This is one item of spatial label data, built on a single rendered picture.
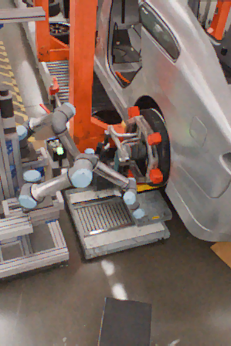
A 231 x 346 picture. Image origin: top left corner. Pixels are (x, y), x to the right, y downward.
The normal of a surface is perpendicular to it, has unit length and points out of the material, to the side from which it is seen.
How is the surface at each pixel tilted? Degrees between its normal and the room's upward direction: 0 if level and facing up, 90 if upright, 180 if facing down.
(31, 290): 0
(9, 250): 0
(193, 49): 34
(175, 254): 0
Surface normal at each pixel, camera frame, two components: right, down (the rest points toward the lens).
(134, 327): 0.09, -0.71
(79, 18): 0.34, 0.68
